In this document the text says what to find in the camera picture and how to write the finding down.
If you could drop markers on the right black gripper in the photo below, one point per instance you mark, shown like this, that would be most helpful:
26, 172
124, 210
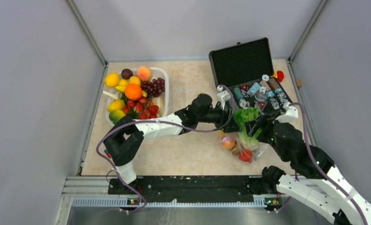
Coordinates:
263, 122

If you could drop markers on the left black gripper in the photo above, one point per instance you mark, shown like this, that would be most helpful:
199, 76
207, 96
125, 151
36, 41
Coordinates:
232, 127

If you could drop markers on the green lettuce leaf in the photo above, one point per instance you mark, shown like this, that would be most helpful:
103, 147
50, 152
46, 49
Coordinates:
242, 117

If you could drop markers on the peach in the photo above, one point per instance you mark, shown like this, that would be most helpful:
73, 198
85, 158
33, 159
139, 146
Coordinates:
144, 73
228, 141

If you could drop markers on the clear zip top bag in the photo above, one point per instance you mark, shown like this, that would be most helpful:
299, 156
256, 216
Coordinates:
255, 153

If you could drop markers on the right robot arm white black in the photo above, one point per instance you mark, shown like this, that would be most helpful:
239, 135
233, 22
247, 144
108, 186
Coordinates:
339, 203

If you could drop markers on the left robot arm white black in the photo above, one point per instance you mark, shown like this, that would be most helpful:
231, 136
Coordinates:
124, 140

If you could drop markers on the red small object behind case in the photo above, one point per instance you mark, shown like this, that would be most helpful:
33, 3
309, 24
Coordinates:
279, 75

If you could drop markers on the black poker chip case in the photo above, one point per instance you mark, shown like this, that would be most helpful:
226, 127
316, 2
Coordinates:
247, 69

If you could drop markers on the dark grapes bunch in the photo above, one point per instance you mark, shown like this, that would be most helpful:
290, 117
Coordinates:
154, 88

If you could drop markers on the strawberry cluster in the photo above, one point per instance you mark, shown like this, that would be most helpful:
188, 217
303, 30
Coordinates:
142, 109

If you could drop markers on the large orange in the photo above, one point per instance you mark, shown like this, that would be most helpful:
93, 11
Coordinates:
133, 92

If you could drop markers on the dark plum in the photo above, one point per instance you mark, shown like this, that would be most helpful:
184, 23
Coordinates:
126, 73

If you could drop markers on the red blue block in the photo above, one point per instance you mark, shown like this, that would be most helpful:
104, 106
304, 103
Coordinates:
107, 153

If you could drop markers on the yellow lemon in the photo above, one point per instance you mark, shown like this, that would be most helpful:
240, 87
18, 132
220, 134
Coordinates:
112, 80

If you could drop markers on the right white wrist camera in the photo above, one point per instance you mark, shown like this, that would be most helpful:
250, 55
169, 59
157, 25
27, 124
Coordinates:
291, 114

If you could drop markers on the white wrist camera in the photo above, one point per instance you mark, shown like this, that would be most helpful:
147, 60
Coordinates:
223, 95
291, 114

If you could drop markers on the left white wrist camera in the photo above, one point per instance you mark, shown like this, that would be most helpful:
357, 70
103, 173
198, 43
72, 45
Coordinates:
223, 95

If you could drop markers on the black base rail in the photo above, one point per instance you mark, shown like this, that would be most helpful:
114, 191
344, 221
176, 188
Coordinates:
195, 189

